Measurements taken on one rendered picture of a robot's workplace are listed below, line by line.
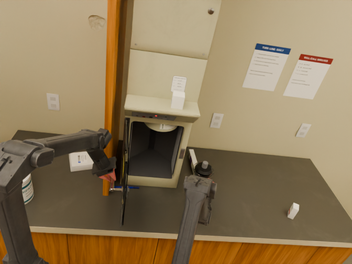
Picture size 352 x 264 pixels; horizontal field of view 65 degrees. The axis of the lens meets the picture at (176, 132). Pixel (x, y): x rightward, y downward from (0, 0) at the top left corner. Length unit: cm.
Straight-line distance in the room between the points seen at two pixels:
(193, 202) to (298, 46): 121
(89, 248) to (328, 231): 128
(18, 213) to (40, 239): 80
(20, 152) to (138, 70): 63
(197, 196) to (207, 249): 78
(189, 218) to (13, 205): 46
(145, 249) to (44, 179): 65
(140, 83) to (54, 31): 64
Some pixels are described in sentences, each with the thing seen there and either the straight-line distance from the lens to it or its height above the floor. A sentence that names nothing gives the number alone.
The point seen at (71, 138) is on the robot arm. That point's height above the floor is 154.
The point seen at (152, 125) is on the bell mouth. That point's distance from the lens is 136.
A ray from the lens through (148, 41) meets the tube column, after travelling 115.
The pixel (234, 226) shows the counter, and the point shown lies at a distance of 155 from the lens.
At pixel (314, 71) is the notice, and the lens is 191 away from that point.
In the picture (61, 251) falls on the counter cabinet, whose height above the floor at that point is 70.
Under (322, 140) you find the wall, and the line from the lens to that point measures 227.
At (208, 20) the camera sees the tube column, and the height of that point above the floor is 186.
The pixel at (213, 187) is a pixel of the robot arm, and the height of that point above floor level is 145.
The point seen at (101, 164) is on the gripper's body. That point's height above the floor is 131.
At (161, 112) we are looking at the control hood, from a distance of 115.
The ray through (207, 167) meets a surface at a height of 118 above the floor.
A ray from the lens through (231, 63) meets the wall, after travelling 170.
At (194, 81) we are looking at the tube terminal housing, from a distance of 122.
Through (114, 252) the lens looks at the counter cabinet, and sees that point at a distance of 161.
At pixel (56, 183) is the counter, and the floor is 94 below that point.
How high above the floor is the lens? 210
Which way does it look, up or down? 35 degrees down
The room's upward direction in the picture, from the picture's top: 12 degrees clockwise
